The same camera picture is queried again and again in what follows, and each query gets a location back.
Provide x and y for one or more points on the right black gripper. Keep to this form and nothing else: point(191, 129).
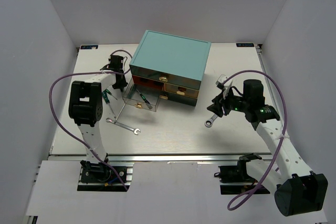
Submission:
point(217, 108)

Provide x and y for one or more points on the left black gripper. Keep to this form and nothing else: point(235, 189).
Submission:
point(123, 84)

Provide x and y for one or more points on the silver ratcheting ring wrench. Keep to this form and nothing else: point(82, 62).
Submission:
point(209, 122)

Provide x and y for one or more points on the small black-green precision screwdriver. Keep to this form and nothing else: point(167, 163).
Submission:
point(139, 92)

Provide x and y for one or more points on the silver open-end combination wrench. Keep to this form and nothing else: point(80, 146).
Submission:
point(135, 131)

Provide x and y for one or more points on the yellow-black handled screwdriver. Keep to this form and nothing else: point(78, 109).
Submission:
point(148, 104)

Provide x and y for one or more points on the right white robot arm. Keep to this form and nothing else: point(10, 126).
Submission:
point(296, 188)

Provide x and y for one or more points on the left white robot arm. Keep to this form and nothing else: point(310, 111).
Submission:
point(86, 105)

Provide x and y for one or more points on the left blue corner label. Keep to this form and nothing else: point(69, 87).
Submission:
point(88, 47)

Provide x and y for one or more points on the blue corner label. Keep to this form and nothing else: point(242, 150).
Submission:
point(88, 47)
point(242, 44)

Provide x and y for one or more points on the teal drawer cabinet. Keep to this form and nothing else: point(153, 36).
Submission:
point(172, 54)

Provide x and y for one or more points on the right blue corner label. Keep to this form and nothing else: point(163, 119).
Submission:
point(242, 44)

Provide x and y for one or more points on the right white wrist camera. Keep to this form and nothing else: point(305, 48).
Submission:
point(224, 84)

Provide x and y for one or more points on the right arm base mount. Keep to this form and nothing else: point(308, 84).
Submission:
point(234, 179)

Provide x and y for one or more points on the aluminium table edge rail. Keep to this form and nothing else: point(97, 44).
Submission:
point(162, 157)

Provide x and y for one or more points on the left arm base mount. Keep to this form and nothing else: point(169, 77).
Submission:
point(99, 177)

